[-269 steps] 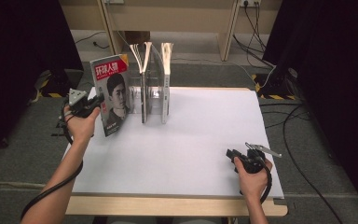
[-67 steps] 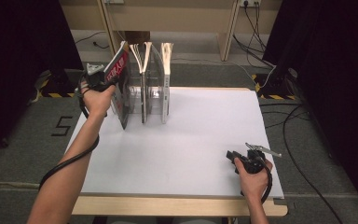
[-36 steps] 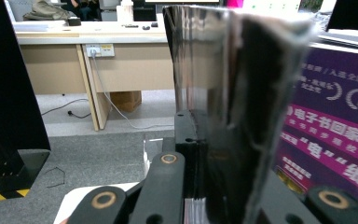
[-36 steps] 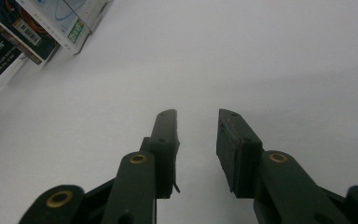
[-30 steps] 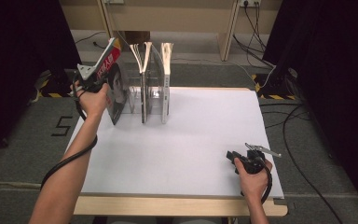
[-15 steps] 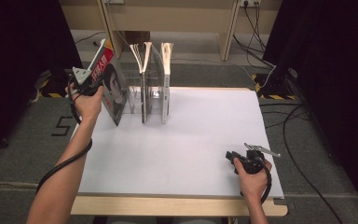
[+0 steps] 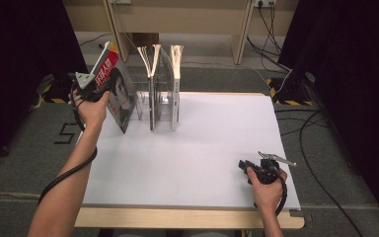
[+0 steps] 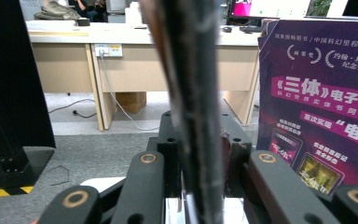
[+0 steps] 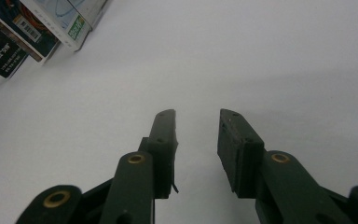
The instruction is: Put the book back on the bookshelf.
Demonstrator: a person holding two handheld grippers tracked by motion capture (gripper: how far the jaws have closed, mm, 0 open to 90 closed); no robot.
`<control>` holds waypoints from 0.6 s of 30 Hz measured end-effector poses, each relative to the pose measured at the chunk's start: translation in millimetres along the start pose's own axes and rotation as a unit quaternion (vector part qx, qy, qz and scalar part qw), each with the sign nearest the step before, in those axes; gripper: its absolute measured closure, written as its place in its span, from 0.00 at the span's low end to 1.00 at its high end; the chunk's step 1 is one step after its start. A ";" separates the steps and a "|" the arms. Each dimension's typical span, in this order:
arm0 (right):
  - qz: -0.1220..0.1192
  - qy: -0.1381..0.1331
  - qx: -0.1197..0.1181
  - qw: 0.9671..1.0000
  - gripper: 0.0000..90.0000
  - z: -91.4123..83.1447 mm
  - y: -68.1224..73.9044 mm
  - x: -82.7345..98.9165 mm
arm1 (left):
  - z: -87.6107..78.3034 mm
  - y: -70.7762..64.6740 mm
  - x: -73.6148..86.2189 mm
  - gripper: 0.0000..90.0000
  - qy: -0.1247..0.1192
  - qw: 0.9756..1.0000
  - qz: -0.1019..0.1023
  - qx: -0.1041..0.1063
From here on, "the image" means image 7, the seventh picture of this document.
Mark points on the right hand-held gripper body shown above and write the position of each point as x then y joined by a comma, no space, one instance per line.
266,171

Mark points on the light wooden table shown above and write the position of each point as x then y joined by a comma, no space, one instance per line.
177,219

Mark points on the person's right hand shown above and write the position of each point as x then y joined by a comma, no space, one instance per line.
266,197

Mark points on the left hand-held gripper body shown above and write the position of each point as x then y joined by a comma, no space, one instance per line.
87,87

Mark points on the person's left hand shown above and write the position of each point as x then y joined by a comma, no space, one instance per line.
92,113

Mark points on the thick white book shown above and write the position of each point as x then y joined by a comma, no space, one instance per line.
177,108

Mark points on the brown magazine with red title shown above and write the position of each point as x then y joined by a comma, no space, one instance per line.
118,89

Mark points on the white wall power outlet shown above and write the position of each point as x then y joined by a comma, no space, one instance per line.
265,2

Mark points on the purple and blue magazine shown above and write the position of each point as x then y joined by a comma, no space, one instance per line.
157,82

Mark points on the beige wooden desk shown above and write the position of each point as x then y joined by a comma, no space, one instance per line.
177,19

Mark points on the hazard striped stand base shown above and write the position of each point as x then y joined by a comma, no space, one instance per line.
292,98
56,95

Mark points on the black curtain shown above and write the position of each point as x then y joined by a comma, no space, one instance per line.
352,82
19,65

